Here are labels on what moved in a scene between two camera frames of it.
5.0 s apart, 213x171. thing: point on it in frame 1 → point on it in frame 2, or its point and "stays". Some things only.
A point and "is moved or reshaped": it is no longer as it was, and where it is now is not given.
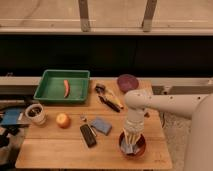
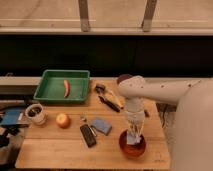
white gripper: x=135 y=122 stays
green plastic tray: x=63 y=85 stays
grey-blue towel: x=128 y=148 is moved or reshaped
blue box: x=10 y=117 stays
